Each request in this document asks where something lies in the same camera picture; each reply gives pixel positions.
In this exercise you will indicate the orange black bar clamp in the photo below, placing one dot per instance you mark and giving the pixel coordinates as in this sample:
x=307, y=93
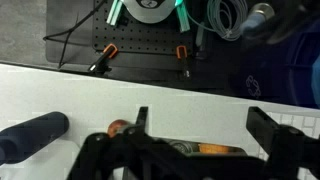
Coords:
x=108, y=51
x=181, y=53

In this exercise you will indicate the red apple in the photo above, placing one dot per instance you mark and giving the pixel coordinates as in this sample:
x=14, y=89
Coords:
x=115, y=128

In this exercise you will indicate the black base platform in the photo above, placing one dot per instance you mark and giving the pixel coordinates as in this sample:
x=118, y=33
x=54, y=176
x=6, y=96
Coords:
x=70, y=50

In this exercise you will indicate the blue recycling bin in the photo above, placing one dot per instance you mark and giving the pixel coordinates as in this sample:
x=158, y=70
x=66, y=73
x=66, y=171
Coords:
x=283, y=73

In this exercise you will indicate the teal clamp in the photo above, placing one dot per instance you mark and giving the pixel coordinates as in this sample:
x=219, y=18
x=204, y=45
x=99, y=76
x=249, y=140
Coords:
x=183, y=20
x=115, y=13

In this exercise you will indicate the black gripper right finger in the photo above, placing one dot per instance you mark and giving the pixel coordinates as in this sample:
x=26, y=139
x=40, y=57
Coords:
x=263, y=126

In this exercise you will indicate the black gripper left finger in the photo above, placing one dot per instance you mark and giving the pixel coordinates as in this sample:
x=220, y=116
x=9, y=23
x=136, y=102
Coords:
x=141, y=118

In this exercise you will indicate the black perforated mounting board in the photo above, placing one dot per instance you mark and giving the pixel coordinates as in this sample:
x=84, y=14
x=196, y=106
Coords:
x=146, y=36

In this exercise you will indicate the white tile pattern panel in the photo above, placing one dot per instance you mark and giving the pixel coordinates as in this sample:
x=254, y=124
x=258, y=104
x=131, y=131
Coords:
x=306, y=123

